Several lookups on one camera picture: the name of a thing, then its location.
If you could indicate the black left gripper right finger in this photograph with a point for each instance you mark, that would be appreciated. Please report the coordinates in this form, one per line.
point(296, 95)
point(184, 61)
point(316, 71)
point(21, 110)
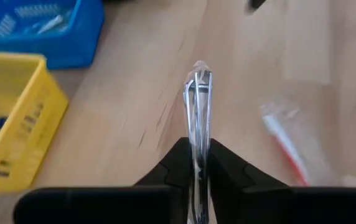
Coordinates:
point(227, 174)

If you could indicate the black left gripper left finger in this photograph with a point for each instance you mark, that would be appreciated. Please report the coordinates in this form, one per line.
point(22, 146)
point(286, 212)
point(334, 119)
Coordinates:
point(178, 168)

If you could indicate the red toothbrush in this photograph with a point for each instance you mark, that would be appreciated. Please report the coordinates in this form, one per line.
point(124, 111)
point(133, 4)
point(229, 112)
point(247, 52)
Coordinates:
point(273, 126)

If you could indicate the yellow slotted plastic basket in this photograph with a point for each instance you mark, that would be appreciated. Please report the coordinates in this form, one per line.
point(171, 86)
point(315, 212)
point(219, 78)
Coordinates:
point(25, 124)

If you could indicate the blue slotted plastic basket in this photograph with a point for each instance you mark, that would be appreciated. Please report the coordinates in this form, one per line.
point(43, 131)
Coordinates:
point(72, 49)

